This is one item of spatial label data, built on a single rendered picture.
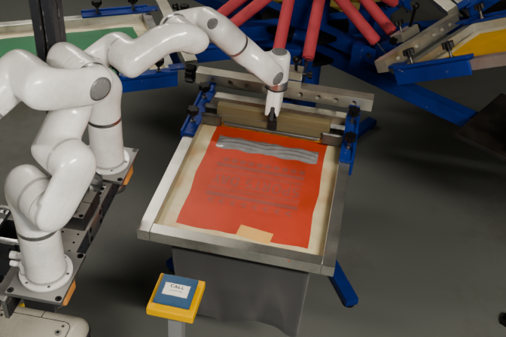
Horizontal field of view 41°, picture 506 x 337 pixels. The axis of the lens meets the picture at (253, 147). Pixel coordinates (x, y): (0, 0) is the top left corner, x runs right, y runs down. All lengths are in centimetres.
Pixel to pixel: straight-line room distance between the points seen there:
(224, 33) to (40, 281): 85
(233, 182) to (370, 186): 167
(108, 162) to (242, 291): 62
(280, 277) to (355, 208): 154
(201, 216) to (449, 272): 166
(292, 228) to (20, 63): 106
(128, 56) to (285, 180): 71
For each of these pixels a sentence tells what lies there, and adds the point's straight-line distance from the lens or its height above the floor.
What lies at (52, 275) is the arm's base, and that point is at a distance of 166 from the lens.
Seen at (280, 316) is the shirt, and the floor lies 60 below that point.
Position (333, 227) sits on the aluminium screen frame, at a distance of 204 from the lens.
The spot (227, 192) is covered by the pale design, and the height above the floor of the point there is 96.
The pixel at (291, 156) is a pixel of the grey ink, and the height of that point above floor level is 96.
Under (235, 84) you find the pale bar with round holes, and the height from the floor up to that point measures 101.
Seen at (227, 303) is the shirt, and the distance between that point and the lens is 228.
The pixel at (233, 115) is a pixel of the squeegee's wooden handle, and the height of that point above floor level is 103.
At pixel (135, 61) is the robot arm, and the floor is 146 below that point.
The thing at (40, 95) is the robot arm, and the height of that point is 170.
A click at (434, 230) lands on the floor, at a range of 361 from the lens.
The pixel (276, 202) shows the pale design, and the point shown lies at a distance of 214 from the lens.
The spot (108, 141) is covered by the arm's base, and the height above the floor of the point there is 125.
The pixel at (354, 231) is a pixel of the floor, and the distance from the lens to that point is 348.
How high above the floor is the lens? 239
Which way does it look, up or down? 38 degrees down
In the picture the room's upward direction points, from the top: 4 degrees clockwise
